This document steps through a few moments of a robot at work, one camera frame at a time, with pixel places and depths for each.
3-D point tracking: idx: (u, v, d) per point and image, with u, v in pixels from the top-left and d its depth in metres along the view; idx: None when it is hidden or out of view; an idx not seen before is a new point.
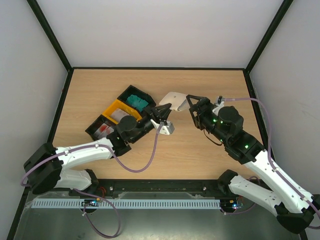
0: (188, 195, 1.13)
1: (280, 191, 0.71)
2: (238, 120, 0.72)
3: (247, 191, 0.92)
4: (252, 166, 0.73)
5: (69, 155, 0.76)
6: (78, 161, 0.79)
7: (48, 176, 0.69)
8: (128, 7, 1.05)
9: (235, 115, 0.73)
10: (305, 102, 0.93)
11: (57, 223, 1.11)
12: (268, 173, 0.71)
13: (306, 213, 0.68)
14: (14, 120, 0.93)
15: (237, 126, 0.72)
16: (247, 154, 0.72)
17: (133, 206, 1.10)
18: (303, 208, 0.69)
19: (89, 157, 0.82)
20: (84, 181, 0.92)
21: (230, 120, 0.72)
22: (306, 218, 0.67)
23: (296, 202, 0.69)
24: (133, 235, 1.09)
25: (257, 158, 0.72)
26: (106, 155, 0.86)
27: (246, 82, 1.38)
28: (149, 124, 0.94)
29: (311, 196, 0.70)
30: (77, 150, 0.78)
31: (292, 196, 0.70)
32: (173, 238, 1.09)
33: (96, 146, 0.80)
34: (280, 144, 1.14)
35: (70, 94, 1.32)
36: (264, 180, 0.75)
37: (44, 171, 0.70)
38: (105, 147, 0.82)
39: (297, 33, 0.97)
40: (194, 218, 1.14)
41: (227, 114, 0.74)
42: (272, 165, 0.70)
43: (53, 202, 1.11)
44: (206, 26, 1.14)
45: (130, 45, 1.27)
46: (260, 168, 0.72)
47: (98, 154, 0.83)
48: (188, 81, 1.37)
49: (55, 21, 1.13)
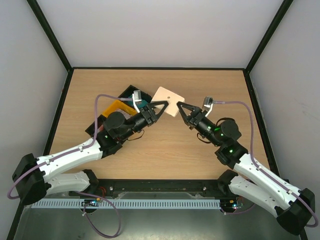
0: (188, 195, 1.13)
1: (267, 188, 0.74)
2: (236, 135, 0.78)
3: (247, 191, 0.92)
4: (240, 168, 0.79)
5: (52, 164, 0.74)
6: (61, 169, 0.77)
7: (32, 189, 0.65)
8: (128, 7, 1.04)
9: (235, 130, 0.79)
10: (306, 102, 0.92)
11: (57, 223, 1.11)
12: (252, 172, 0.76)
13: (294, 206, 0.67)
14: (14, 119, 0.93)
15: (235, 140, 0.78)
16: (233, 160, 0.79)
17: (133, 206, 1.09)
18: (291, 201, 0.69)
19: (74, 162, 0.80)
20: (82, 182, 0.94)
21: (230, 135, 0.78)
22: (295, 212, 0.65)
23: (282, 196, 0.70)
24: (133, 235, 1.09)
25: (241, 160, 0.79)
26: (92, 158, 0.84)
27: (246, 81, 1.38)
28: (141, 120, 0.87)
29: (298, 190, 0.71)
30: (59, 157, 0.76)
31: (277, 190, 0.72)
32: (173, 238, 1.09)
33: (80, 149, 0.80)
34: (281, 144, 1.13)
35: (70, 94, 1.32)
36: (254, 182, 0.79)
37: (27, 183, 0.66)
38: (89, 148, 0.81)
39: (298, 33, 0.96)
40: (194, 218, 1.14)
41: (227, 128, 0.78)
42: (255, 164, 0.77)
43: (53, 202, 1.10)
44: (206, 25, 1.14)
45: (130, 45, 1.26)
46: (245, 168, 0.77)
47: (85, 158, 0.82)
48: (188, 81, 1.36)
49: (56, 21, 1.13)
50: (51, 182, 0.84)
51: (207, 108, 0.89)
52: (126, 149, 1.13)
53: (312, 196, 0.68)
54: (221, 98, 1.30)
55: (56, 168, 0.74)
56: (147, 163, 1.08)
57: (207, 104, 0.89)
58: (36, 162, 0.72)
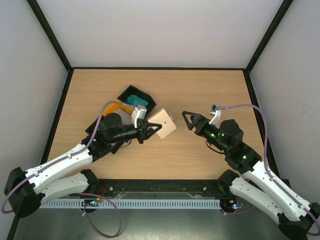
0: (188, 195, 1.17)
1: (278, 199, 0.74)
2: (238, 133, 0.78)
3: (248, 194, 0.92)
4: (251, 176, 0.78)
5: (41, 175, 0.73)
6: (52, 178, 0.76)
7: (24, 202, 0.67)
8: (127, 7, 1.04)
9: (236, 129, 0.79)
10: (306, 102, 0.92)
11: (57, 223, 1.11)
12: (265, 182, 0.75)
13: (304, 221, 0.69)
14: (14, 119, 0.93)
15: (238, 139, 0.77)
16: (246, 165, 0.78)
17: (133, 206, 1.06)
18: (301, 215, 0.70)
19: (66, 170, 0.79)
20: (80, 184, 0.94)
21: (231, 134, 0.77)
22: (304, 226, 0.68)
23: (294, 210, 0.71)
24: (133, 235, 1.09)
25: (254, 167, 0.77)
26: (83, 162, 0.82)
27: (246, 81, 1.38)
28: (133, 131, 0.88)
29: (308, 204, 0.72)
30: (48, 168, 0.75)
31: (289, 203, 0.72)
32: (173, 238, 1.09)
33: (69, 157, 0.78)
34: (281, 144, 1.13)
35: (70, 94, 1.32)
36: (263, 190, 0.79)
37: (19, 197, 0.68)
38: (78, 155, 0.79)
39: (298, 33, 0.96)
40: (194, 218, 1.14)
41: (228, 128, 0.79)
42: (269, 174, 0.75)
43: (52, 202, 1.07)
44: (206, 25, 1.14)
45: (130, 45, 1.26)
46: (258, 177, 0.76)
47: (75, 164, 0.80)
48: (188, 81, 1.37)
49: (55, 20, 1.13)
50: (45, 191, 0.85)
51: (213, 115, 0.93)
52: (126, 149, 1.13)
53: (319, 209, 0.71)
54: (220, 98, 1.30)
55: (45, 179, 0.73)
56: (147, 163, 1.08)
57: (212, 112, 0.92)
58: (24, 175, 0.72)
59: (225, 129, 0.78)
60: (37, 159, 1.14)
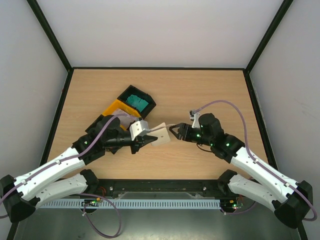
0: (189, 195, 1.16)
1: (265, 181, 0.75)
2: (214, 122, 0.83)
3: (247, 189, 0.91)
4: (236, 162, 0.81)
5: (30, 183, 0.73)
6: (42, 185, 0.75)
7: (13, 211, 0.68)
8: (127, 7, 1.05)
9: (212, 119, 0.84)
10: (306, 102, 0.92)
11: (58, 222, 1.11)
12: (249, 165, 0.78)
13: (291, 199, 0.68)
14: (14, 119, 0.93)
15: (214, 128, 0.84)
16: (230, 152, 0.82)
17: (133, 206, 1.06)
18: (288, 194, 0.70)
19: (56, 176, 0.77)
20: (78, 186, 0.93)
21: (207, 123, 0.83)
22: (291, 204, 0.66)
23: (279, 189, 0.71)
24: (133, 235, 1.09)
25: (237, 153, 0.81)
26: (73, 166, 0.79)
27: (246, 81, 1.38)
28: (128, 138, 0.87)
29: (295, 183, 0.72)
30: (36, 175, 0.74)
31: (275, 183, 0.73)
32: (173, 238, 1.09)
33: (57, 163, 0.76)
34: (280, 143, 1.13)
35: (70, 94, 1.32)
36: (252, 176, 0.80)
37: (7, 205, 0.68)
38: (70, 160, 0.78)
39: (297, 33, 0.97)
40: (194, 218, 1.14)
41: (204, 118, 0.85)
42: (252, 157, 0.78)
43: (52, 202, 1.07)
44: (206, 25, 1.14)
45: (130, 45, 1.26)
46: (242, 161, 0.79)
47: (65, 170, 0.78)
48: (189, 81, 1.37)
49: (56, 21, 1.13)
50: (41, 195, 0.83)
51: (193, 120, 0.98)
52: (126, 149, 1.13)
53: (309, 188, 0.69)
54: (220, 98, 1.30)
55: (34, 187, 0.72)
56: (147, 163, 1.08)
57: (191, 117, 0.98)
58: (13, 183, 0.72)
59: (202, 121, 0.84)
60: (36, 159, 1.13)
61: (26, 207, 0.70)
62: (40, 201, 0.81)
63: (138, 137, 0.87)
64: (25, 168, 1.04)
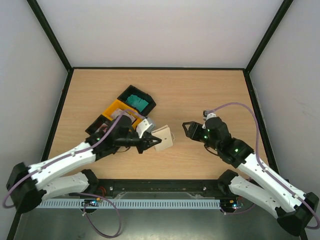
0: (188, 195, 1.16)
1: (273, 191, 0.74)
2: (221, 126, 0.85)
3: (248, 191, 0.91)
4: (244, 168, 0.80)
5: (44, 172, 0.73)
6: (54, 176, 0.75)
7: (25, 199, 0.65)
8: (127, 7, 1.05)
9: (219, 122, 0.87)
10: (306, 102, 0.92)
11: (57, 222, 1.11)
12: (258, 173, 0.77)
13: (299, 211, 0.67)
14: (14, 119, 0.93)
15: (222, 132, 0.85)
16: (238, 158, 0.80)
17: (133, 206, 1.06)
18: (296, 205, 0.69)
19: (68, 168, 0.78)
20: (81, 184, 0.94)
21: (214, 126, 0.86)
22: (299, 216, 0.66)
23: (288, 200, 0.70)
24: (133, 235, 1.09)
25: (246, 160, 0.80)
26: (85, 160, 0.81)
27: (246, 81, 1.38)
28: (135, 139, 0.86)
29: (303, 194, 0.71)
30: (51, 164, 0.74)
31: (283, 193, 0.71)
32: (173, 238, 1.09)
33: (72, 154, 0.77)
34: (281, 144, 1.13)
35: (70, 94, 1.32)
36: (259, 184, 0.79)
37: (20, 192, 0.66)
38: (84, 152, 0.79)
39: (298, 33, 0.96)
40: (194, 218, 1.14)
41: (211, 122, 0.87)
42: (261, 165, 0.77)
43: (53, 202, 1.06)
44: (206, 25, 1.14)
45: (130, 45, 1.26)
46: (251, 169, 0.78)
47: (78, 163, 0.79)
48: (188, 81, 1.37)
49: (55, 20, 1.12)
50: (47, 188, 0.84)
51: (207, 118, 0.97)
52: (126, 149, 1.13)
53: (316, 199, 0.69)
54: (220, 98, 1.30)
55: (48, 176, 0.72)
56: (147, 163, 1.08)
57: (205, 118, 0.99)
58: (27, 170, 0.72)
59: (208, 123, 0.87)
60: (36, 159, 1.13)
61: (38, 195, 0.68)
62: (46, 194, 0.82)
63: (145, 134, 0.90)
64: None
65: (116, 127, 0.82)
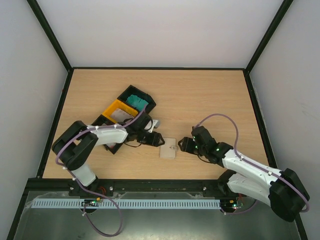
0: (188, 195, 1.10)
1: (251, 175, 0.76)
2: (202, 131, 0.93)
3: (244, 186, 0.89)
4: (226, 163, 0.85)
5: (98, 132, 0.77)
6: (101, 139, 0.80)
7: (86, 149, 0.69)
8: (127, 7, 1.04)
9: (201, 129, 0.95)
10: (306, 102, 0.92)
11: (57, 222, 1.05)
12: (236, 163, 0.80)
13: (276, 186, 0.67)
14: (14, 119, 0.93)
15: (204, 136, 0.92)
16: (219, 155, 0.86)
17: (133, 206, 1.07)
18: (271, 182, 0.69)
19: (109, 137, 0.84)
20: (92, 175, 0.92)
21: (198, 133, 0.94)
22: (277, 191, 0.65)
23: (264, 178, 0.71)
24: (133, 235, 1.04)
25: (225, 155, 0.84)
26: (121, 137, 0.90)
27: (246, 81, 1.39)
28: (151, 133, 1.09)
29: (279, 171, 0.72)
30: (102, 128, 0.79)
31: (259, 174, 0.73)
32: (173, 238, 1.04)
33: (115, 127, 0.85)
34: (280, 144, 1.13)
35: (70, 94, 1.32)
36: (243, 174, 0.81)
37: (79, 144, 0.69)
38: (122, 129, 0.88)
39: (298, 33, 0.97)
40: (195, 218, 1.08)
41: (195, 129, 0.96)
42: (237, 155, 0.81)
43: (53, 202, 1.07)
44: (207, 25, 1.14)
45: (130, 45, 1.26)
46: (230, 160, 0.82)
47: (115, 136, 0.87)
48: (188, 81, 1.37)
49: (56, 21, 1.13)
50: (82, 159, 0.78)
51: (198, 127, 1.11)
52: (126, 149, 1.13)
53: (294, 175, 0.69)
54: (220, 98, 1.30)
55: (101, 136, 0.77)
56: (147, 163, 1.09)
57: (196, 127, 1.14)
58: (84, 126, 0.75)
59: (194, 129, 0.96)
60: (36, 160, 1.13)
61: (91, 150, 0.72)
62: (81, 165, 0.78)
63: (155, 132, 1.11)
64: (26, 169, 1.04)
65: (144, 116, 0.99)
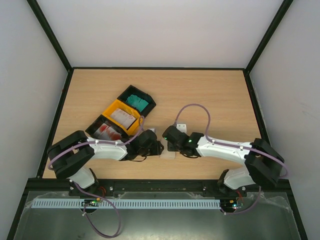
0: (188, 195, 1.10)
1: (226, 154, 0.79)
2: (170, 130, 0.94)
3: (235, 177, 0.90)
4: (202, 152, 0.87)
5: (97, 146, 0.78)
6: (99, 153, 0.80)
7: (79, 161, 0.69)
8: (127, 7, 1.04)
9: (171, 128, 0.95)
10: (306, 102, 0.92)
11: (57, 222, 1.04)
12: (210, 148, 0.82)
13: (251, 159, 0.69)
14: (14, 118, 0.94)
15: (172, 135, 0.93)
16: (193, 146, 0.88)
17: (133, 206, 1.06)
18: (245, 155, 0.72)
19: (108, 152, 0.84)
20: (90, 179, 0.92)
21: (167, 134, 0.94)
22: (253, 163, 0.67)
23: (238, 154, 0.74)
24: (133, 235, 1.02)
25: (199, 144, 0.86)
26: (120, 154, 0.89)
27: (245, 81, 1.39)
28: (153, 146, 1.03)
29: (249, 143, 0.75)
30: (102, 143, 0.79)
31: (233, 151, 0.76)
32: (173, 238, 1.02)
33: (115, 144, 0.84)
34: (280, 144, 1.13)
35: (70, 94, 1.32)
36: (219, 156, 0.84)
37: (74, 155, 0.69)
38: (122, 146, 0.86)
39: (298, 33, 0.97)
40: (196, 218, 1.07)
41: (166, 130, 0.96)
42: (209, 140, 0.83)
43: (53, 202, 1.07)
44: (206, 25, 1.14)
45: (130, 45, 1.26)
46: (203, 147, 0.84)
47: (114, 152, 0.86)
48: (188, 81, 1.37)
49: (56, 21, 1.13)
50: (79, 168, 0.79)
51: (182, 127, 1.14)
52: None
53: (263, 143, 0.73)
54: (220, 98, 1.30)
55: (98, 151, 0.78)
56: (147, 163, 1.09)
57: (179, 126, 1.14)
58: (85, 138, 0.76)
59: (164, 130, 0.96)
60: (36, 160, 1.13)
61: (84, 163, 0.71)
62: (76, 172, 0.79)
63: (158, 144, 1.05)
64: (25, 169, 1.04)
65: (147, 137, 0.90)
